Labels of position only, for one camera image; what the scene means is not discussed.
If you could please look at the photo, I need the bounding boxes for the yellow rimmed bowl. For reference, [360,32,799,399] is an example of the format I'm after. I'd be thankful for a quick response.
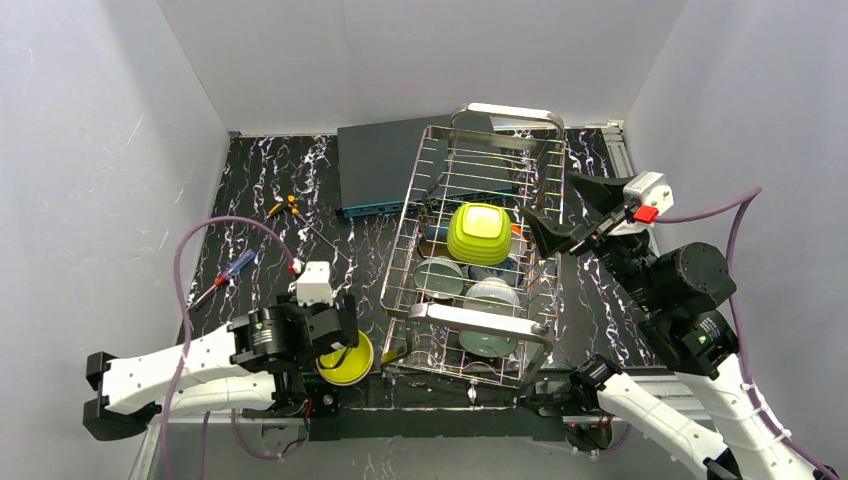
[315,331,375,386]

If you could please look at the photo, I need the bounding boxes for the blue white floral bowl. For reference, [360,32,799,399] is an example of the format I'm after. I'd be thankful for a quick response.
[467,258,525,288]

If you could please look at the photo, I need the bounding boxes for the lime green square bowl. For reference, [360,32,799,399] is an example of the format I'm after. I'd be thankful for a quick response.
[447,203,512,265]

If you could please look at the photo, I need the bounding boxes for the pale white ribbed bowl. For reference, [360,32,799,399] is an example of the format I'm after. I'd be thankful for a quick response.
[463,277,523,317]

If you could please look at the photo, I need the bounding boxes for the steel wire dish rack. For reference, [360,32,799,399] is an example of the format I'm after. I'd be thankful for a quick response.
[380,102,565,392]

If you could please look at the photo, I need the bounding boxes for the dark blue gold bowl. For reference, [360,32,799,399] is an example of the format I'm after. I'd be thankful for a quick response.
[416,225,450,259]

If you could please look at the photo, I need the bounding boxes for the teal speckled bowl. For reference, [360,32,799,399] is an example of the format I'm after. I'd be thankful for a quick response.
[413,257,464,300]

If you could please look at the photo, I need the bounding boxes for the light green bowl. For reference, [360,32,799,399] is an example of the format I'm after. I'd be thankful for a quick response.
[459,330,518,358]

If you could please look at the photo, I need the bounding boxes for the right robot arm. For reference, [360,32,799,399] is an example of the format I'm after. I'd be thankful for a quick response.
[521,172,835,479]

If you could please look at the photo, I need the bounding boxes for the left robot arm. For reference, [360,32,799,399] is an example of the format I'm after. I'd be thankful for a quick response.
[82,294,359,441]

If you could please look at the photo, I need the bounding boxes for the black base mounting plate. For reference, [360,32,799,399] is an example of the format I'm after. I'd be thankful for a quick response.
[241,369,637,444]

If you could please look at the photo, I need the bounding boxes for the blue red screwdriver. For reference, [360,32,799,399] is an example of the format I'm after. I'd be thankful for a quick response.
[188,249,257,311]

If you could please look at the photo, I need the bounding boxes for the thin metal rod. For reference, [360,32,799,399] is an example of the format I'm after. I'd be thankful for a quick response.
[294,212,351,262]

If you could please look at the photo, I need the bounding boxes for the yellow black pliers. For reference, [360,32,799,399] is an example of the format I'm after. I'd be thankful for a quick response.
[266,195,300,219]

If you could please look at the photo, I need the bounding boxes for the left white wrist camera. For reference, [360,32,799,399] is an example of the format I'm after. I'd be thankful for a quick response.
[295,261,334,307]

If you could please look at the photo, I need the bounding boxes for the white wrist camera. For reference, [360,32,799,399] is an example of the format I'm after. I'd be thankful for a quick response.
[295,261,334,307]
[624,171,674,232]

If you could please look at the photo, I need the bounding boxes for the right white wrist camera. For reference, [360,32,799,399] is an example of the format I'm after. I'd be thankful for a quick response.
[624,171,674,232]

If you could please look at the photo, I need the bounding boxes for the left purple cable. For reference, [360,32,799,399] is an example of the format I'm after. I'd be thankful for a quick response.
[160,215,303,480]

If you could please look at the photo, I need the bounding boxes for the dark grey network switch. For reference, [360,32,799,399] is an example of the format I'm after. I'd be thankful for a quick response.
[336,115,519,218]

